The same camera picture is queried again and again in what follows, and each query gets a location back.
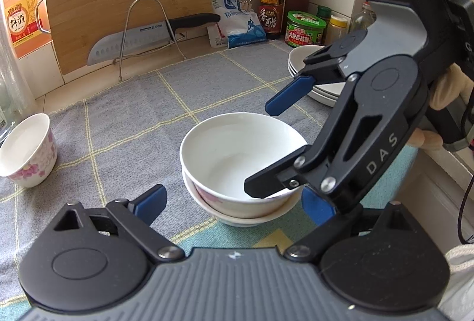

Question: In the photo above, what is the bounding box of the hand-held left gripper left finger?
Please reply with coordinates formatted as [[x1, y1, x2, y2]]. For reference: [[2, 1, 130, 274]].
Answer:
[[53, 185, 186, 263]]

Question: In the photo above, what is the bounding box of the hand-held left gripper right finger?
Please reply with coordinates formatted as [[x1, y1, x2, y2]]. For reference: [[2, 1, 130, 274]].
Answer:
[[284, 187, 416, 263]]

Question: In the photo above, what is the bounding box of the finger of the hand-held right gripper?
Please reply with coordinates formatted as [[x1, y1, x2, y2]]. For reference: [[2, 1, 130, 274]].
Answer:
[[244, 74, 420, 215], [265, 45, 349, 117]]

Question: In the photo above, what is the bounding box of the white bowl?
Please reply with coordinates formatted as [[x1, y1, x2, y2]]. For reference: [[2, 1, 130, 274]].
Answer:
[[182, 168, 301, 228], [179, 112, 308, 220]]

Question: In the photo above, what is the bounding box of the person's right hand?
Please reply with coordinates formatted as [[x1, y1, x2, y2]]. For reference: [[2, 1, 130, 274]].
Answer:
[[406, 65, 474, 152]]

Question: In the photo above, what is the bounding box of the small clear glass bottle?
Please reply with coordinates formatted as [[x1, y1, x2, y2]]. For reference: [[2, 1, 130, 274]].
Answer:
[[350, 1, 377, 37]]

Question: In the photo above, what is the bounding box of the yellow-lidded jar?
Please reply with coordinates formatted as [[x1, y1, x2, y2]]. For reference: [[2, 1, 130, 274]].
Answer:
[[325, 14, 349, 46]]

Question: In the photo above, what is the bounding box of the green-lidded sauce jar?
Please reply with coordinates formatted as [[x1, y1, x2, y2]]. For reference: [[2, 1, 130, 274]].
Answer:
[[285, 10, 327, 49]]

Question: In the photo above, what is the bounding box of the grey and green checked cloth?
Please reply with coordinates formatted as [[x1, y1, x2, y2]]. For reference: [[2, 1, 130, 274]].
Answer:
[[0, 40, 419, 309]]

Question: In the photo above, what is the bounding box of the white and blue salt bag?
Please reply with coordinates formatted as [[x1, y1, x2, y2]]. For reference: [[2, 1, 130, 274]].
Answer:
[[207, 0, 268, 49]]

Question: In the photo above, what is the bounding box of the pink floral white cup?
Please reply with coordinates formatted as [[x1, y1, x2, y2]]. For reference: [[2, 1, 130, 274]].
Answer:
[[0, 113, 58, 189]]

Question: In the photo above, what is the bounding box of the person's white jacket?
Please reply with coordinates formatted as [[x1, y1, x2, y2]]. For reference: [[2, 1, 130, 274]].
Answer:
[[437, 242, 474, 321]]

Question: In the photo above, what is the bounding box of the orange cooking wine bottle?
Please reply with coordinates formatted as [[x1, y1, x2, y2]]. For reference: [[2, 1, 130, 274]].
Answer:
[[0, 0, 51, 57]]

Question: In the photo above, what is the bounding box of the black cable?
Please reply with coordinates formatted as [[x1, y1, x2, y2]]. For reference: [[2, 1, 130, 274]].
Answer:
[[457, 110, 474, 245]]

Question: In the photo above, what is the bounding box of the black-handled kitchen knife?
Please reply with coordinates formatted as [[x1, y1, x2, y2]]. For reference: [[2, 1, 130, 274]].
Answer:
[[87, 13, 221, 66]]

